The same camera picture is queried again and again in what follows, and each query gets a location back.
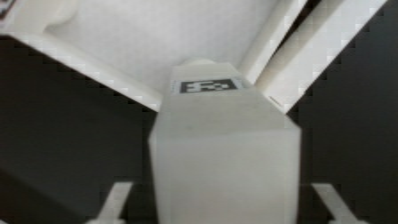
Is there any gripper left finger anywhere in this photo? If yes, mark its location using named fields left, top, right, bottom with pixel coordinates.
left=81, top=181, right=158, bottom=224

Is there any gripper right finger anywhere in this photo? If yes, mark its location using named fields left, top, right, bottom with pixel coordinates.
left=298, top=183, right=371, bottom=224

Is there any white desk leg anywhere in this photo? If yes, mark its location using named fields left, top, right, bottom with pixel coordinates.
left=149, top=59, right=300, bottom=224
left=0, top=0, right=81, bottom=34

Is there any white desk tabletop tray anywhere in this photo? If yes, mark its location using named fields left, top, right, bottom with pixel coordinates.
left=0, top=0, right=307, bottom=109

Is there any white U-shaped boundary frame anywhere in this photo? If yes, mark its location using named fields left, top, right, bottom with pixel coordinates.
left=255, top=0, right=389, bottom=113

